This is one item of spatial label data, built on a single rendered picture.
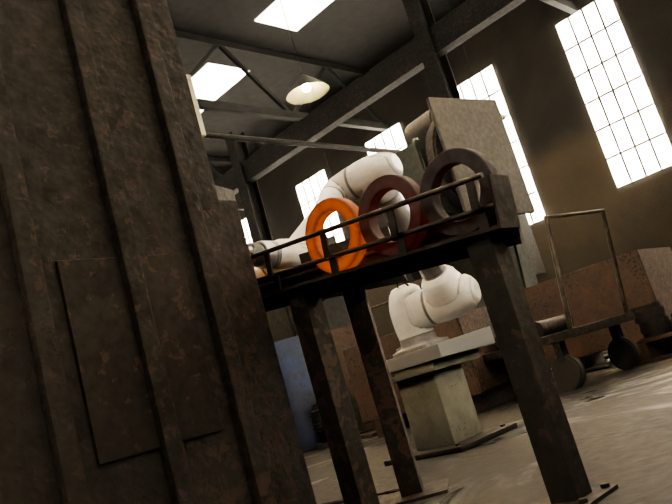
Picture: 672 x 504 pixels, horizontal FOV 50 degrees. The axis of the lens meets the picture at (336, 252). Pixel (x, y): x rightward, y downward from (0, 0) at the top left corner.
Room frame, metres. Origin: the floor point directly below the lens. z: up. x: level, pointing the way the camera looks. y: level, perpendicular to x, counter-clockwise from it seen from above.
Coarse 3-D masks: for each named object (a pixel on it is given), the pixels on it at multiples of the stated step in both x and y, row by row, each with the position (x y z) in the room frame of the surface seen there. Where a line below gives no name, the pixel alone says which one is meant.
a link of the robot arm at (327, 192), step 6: (330, 186) 2.60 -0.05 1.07; (324, 192) 2.57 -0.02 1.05; (330, 192) 2.57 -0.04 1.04; (336, 192) 2.58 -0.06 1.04; (318, 198) 2.57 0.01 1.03; (324, 198) 2.54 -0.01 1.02; (306, 216) 2.50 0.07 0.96; (306, 222) 2.48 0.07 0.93; (300, 228) 2.47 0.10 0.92; (294, 234) 2.47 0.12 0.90; (300, 234) 2.47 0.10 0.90; (258, 270) 2.30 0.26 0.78; (258, 276) 2.30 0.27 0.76
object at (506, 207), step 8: (488, 176) 1.34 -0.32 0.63; (496, 176) 1.36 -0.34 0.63; (504, 176) 1.38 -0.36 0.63; (496, 184) 1.35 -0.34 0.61; (504, 184) 1.38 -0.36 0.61; (496, 192) 1.35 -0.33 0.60; (504, 192) 1.37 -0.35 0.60; (496, 200) 1.35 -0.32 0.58; (504, 200) 1.37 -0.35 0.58; (512, 200) 1.39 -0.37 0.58; (496, 208) 1.34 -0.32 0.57; (504, 208) 1.36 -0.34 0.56; (512, 208) 1.39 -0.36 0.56; (496, 216) 1.35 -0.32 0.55; (504, 216) 1.36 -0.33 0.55; (512, 216) 1.38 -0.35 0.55; (504, 224) 1.36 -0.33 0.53; (512, 224) 1.38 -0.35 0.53
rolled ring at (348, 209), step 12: (324, 204) 1.66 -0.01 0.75; (336, 204) 1.63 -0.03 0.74; (348, 204) 1.61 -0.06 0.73; (312, 216) 1.69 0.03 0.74; (324, 216) 1.69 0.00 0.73; (348, 216) 1.62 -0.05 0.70; (312, 228) 1.70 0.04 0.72; (312, 240) 1.71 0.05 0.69; (360, 240) 1.61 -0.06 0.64; (312, 252) 1.71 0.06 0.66; (360, 252) 1.63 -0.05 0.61; (324, 264) 1.69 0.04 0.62; (348, 264) 1.65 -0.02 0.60
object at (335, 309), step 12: (336, 300) 7.36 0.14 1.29; (276, 312) 7.44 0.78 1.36; (288, 312) 7.34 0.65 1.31; (336, 312) 7.32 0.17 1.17; (276, 324) 7.46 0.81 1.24; (288, 324) 7.36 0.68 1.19; (336, 324) 7.27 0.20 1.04; (348, 324) 7.43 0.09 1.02; (276, 336) 7.49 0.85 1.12; (288, 336) 7.39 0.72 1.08
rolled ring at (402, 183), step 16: (384, 176) 1.53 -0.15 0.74; (400, 176) 1.50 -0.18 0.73; (368, 192) 1.56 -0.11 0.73; (384, 192) 1.56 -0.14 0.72; (400, 192) 1.51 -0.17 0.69; (416, 192) 1.48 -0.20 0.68; (368, 208) 1.57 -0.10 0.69; (416, 208) 1.49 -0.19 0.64; (368, 224) 1.58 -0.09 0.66; (416, 224) 1.50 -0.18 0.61; (368, 240) 1.59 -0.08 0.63; (416, 240) 1.51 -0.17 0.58
